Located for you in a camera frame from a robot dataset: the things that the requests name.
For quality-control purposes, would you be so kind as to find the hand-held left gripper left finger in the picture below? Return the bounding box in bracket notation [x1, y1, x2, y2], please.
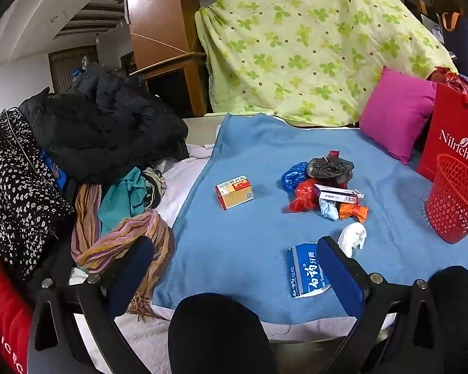
[27, 236, 155, 374]

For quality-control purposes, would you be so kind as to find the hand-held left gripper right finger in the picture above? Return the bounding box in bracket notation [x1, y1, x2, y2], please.
[317, 236, 445, 374]

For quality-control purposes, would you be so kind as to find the blue white toothpaste box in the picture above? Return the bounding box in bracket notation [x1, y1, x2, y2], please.
[286, 242, 332, 300]

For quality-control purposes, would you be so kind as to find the white tissue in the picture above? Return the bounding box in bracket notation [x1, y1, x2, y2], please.
[337, 223, 367, 257]

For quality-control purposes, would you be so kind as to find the orange wrapper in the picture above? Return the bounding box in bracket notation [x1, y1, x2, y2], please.
[337, 203, 370, 222]

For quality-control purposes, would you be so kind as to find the light blue paper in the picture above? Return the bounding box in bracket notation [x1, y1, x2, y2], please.
[319, 199, 341, 221]

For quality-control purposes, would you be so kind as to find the long white box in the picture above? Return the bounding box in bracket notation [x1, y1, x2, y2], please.
[314, 184, 365, 203]

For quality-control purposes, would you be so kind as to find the red plastic bag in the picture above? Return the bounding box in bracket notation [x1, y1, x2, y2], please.
[429, 66, 468, 104]
[289, 179, 322, 213]

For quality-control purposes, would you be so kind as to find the black plastic bag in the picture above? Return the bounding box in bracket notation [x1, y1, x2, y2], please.
[306, 156, 353, 188]

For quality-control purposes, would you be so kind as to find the blue plastic bag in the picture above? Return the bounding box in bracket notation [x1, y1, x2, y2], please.
[281, 161, 313, 193]

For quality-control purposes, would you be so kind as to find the orange medicine box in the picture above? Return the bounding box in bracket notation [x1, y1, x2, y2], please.
[214, 176, 255, 211]

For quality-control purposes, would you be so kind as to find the red plastic basket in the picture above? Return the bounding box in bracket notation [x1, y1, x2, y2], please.
[425, 154, 468, 244]

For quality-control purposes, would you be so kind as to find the striped scarf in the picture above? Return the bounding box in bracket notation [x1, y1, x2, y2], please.
[70, 183, 176, 320]

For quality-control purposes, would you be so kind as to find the teal cloth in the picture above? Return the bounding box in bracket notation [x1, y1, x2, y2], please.
[99, 167, 149, 238]

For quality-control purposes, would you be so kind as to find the blue blanket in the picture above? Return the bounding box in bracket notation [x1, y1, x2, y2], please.
[152, 113, 468, 326]

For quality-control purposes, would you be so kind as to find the black floral cloth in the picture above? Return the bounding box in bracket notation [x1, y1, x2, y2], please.
[0, 109, 76, 277]

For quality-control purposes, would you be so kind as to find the red cloth bag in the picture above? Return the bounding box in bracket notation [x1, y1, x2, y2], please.
[0, 245, 34, 374]

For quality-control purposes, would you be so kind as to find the black jacket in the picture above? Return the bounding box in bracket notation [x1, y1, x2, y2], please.
[19, 64, 190, 182]

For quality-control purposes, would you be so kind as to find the pink pillow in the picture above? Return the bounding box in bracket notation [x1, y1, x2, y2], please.
[359, 66, 437, 164]

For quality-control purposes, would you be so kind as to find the red paper bag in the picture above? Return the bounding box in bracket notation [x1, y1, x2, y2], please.
[415, 82, 468, 182]

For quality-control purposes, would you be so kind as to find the dark wooden door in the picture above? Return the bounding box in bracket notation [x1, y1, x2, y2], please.
[49, 45, 100, 94]

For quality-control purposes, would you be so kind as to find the green clover quilt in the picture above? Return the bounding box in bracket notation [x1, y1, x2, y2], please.
[195, 0, 459, 127]

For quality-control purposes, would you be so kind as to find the wooden cabinet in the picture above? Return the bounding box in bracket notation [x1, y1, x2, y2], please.
[123, 0, 211, 117]

